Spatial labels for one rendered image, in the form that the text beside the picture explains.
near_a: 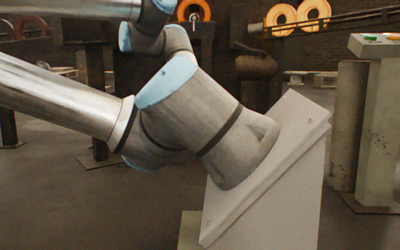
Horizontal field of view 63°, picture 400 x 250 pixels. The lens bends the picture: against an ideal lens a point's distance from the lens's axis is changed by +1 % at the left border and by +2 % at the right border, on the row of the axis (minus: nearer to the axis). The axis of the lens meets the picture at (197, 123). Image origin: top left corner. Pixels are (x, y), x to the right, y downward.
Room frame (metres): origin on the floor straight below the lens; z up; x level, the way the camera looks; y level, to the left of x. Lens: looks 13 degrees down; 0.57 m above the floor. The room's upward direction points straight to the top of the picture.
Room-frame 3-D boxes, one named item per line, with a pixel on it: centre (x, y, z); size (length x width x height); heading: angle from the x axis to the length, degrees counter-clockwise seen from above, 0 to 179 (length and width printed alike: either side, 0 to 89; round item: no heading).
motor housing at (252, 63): (1.73, -0.31, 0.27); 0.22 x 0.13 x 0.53; 89
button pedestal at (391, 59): (1.12, -0.65, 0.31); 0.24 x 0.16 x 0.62; 89
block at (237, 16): (1.88, -0.22, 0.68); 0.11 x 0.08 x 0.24; 179
